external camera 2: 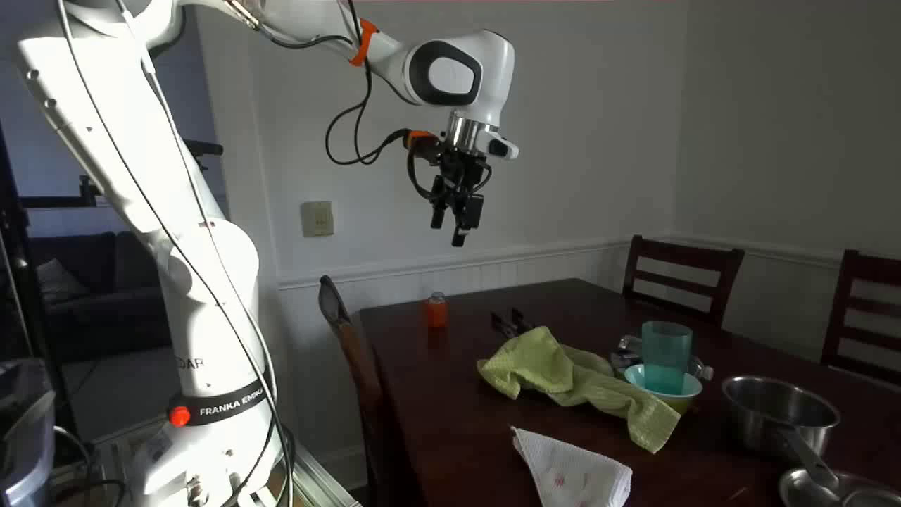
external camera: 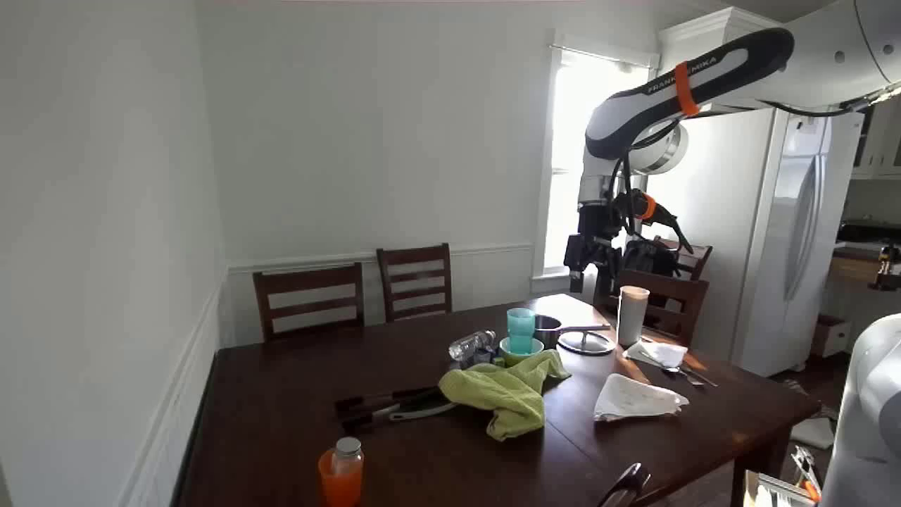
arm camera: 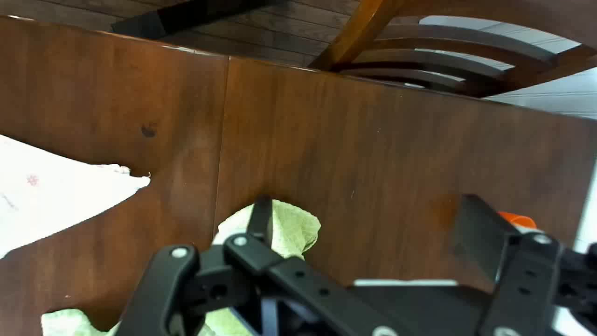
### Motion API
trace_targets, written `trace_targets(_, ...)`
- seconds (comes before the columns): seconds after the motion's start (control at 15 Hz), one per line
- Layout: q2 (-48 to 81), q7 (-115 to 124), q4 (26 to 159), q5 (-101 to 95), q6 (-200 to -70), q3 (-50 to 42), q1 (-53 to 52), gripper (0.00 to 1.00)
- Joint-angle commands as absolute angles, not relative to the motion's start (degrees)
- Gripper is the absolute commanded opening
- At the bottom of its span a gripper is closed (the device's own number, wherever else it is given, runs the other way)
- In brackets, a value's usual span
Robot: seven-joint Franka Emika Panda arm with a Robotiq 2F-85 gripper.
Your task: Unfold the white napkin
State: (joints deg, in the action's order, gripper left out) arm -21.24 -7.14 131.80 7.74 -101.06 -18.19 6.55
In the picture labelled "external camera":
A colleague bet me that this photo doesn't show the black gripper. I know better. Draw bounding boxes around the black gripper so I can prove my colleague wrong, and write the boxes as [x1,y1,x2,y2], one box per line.
[563,203,622,274]

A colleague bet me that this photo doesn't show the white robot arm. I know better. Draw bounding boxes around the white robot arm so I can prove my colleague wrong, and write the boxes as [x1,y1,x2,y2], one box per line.
[563,0,901,274]

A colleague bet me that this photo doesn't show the small crumpled white napkin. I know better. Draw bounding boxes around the small crumpled white napkin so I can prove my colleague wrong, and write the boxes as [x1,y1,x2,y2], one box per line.
[629,341,688,369]

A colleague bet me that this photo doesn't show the glass pan lid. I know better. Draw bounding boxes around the glass pan lid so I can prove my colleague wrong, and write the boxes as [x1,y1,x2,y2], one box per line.
[559,326,614,357]

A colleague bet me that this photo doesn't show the small steel pot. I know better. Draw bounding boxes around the small steel pot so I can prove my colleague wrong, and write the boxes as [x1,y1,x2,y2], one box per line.
[535,316,561,348]

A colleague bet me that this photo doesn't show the far side wooden chair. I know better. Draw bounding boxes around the far side wooden chair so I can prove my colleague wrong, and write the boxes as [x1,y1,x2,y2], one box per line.
[614,238,714,343]

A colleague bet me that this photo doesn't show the teal plastic cup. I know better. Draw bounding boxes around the teal plastic cup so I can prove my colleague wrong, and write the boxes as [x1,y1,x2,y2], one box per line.
[507,307,535,337]

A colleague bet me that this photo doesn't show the teal bowl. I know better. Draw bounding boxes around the teal bowl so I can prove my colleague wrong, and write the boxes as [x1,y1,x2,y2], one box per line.
[500,336,543,360]

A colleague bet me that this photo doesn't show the clear plastic bag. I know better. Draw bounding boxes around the clear plastic bag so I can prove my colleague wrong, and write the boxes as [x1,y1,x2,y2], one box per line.
[447,329,500,367]

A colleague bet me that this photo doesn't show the green cloth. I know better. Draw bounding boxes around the green cloth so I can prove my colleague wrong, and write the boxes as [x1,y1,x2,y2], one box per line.
[439,348,569,443]

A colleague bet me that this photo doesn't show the right dark wooden chair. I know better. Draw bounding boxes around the right dark wooden chair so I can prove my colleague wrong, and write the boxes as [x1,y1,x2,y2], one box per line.
[377,241,453,321]

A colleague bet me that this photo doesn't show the dark wooden chair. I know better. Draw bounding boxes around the dark wooden chair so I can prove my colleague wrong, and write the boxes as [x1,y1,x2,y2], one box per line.
[255,262,364,341]
[377,241,453,321]

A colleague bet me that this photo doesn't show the white refrigerator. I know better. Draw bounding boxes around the white refrigerator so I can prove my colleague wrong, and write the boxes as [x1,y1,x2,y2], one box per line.
[649,110,866,378]

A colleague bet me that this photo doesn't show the white upper cabinet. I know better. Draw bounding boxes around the white upper cabinet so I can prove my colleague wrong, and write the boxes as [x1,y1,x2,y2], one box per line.
[659,5,775,69]

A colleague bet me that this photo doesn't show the near chair back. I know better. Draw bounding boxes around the near chair back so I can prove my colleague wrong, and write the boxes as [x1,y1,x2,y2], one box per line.
[598,461,652,507]

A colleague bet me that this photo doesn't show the left dark wooden chair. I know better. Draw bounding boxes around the left dark wooden chair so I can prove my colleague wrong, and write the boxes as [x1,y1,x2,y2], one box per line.
[255,262,364,341]

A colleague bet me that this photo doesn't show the black tongs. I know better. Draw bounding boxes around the black tongs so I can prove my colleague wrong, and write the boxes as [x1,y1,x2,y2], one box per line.
[336,385,453,433]

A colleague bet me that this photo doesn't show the orange juice bottle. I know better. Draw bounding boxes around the orange juice bottle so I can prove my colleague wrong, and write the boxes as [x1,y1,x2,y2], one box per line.
[319,437,364,507]

